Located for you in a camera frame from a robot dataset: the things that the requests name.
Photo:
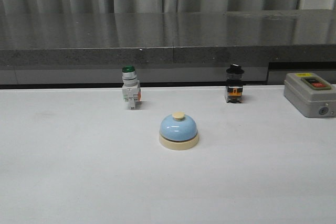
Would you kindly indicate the blue and cream desk bell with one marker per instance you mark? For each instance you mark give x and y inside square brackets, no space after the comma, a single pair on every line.
[178,131]

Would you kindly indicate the grey stone counter ledge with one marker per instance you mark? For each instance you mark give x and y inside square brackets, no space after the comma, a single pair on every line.
[251,39]

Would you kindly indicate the green pushbutton switch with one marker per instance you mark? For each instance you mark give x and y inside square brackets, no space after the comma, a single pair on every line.
[131,89]

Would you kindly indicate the black rotary selector switch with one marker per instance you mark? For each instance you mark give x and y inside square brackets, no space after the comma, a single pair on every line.
[234,87]

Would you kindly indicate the grey on-off switch box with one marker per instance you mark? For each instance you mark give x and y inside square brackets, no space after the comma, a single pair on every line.
[313,96]

